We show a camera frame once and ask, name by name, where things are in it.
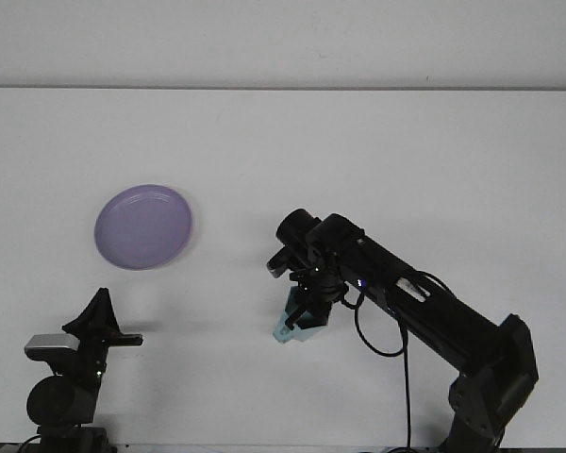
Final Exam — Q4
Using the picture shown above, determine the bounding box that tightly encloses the pale purple round plate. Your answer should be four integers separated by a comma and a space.
93, 183, 194, 271

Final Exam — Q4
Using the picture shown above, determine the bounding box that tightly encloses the pale blue faceted cup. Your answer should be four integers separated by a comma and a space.
271, 285, 331, 347

